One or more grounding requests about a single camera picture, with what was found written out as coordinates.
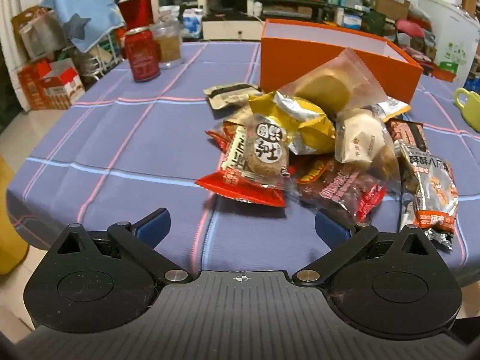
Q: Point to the blue plaid tablecloth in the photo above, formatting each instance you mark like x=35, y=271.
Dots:
x=131, y=138

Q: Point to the red drink can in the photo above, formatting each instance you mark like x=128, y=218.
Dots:
x=141, y=56

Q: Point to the red white cartons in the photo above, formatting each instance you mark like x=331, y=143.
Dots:
x=48, y=90

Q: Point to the white chest freezer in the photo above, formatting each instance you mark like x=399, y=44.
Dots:
x=450, y=26

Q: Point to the clear-wrapped white pastry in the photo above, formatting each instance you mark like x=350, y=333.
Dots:
x=362, y=142

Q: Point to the brown cardboard box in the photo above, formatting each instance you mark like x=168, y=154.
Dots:
x=392, y=5

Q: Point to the round cookie packet red edge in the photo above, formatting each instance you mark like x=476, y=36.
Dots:
x=262, y=150

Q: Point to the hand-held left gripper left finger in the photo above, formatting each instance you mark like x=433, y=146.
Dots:
x=153, y=223

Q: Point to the orange cardboard box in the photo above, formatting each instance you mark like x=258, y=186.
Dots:
x=285, y=63

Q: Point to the red storage box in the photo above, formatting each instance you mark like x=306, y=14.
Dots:
x=135, y=11

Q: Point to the orange white snack packet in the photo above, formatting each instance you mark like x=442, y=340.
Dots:
x=393, y=105

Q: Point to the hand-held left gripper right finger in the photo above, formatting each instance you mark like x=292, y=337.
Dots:
x=330, y=228

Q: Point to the blue star-print cloth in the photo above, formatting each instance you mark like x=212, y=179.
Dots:
x=86, y=7

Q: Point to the yellow chip bag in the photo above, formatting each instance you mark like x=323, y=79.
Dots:
x=311, y=131

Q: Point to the blue white package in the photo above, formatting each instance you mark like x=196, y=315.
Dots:
x=193, y=22

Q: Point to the tv stand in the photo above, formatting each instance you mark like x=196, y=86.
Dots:
x=225, y=26

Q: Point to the green cup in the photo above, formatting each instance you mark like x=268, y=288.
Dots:
x=472, y=108

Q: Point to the red white snack packet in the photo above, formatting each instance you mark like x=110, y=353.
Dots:
x=232, y=150

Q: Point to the beige black-striped snack packet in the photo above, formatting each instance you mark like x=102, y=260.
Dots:
x=228, y=95

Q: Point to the clear-wrapped yellow cake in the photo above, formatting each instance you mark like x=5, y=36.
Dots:
x=326, y=88

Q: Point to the yellow chair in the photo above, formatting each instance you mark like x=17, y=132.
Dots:
x=11, y=225

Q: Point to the silver black orange snack packet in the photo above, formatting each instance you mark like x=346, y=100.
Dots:
x=435, y=191

